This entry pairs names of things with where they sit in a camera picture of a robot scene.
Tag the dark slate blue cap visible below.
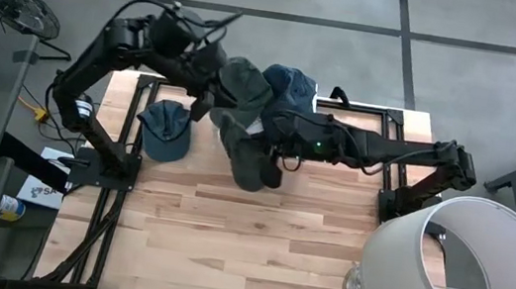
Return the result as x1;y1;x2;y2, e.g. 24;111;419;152
130;95;197;166

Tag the blue denim cap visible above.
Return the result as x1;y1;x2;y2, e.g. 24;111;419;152
254;61;323;145

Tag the dark green cap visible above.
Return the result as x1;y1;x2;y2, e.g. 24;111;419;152
209;108;291;197

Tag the grey-green cap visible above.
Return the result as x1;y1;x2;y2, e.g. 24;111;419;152
209;52;280;135

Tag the white and yellow can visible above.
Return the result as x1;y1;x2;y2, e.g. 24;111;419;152
0;193;28;225

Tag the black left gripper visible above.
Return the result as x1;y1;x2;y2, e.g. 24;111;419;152
175;38;248;128

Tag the black aluminium table frame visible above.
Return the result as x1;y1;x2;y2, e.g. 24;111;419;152
33;61;451;289

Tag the black desk support bar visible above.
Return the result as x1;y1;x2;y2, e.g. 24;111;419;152
0;130;75;193

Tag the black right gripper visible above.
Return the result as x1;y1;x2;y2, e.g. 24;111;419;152
256;107;349;199

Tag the black table clamp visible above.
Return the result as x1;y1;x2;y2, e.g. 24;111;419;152
328;84;355;104

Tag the white printed cardboard box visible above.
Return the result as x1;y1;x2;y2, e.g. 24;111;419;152
14;143;77;213

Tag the yellow power plug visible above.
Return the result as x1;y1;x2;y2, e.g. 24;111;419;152
15;95;55;125

